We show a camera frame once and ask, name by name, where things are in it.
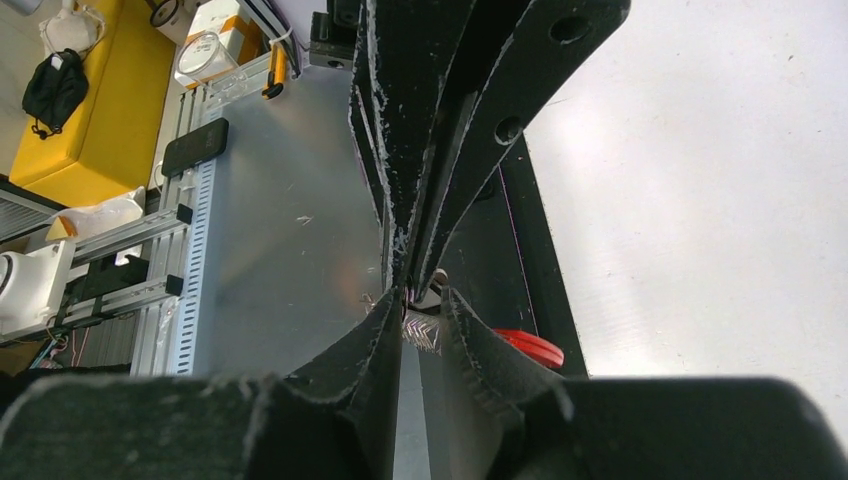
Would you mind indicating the yellow black utility knife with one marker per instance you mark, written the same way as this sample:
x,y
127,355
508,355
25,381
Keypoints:
x,y
276,75

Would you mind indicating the clear plastic cup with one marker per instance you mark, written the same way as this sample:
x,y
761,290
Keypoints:
x,y
205,61

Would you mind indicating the black bag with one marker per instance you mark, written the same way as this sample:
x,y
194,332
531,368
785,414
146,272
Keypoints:
x,y
57,88

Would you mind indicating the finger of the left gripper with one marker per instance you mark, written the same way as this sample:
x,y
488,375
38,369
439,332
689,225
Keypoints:
x,y
403,56
549,42

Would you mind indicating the black smartphone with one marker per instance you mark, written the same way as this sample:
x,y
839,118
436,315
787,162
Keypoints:
x,y
198,146

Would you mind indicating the grey red keyring holder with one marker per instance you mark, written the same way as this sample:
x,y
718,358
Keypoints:
x,y
443,317

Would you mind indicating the white orange box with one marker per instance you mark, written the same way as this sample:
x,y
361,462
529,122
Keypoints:
x,y
232,23

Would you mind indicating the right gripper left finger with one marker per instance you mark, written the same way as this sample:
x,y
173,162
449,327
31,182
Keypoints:
x,y
332,418

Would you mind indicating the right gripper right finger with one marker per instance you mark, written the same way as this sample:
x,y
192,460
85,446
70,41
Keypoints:
x,y
509,418

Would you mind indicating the left white slotted cable duct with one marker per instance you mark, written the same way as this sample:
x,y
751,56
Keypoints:
x,y
186,323

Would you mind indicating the white appliance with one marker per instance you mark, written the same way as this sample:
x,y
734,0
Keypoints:
x,y
32,288

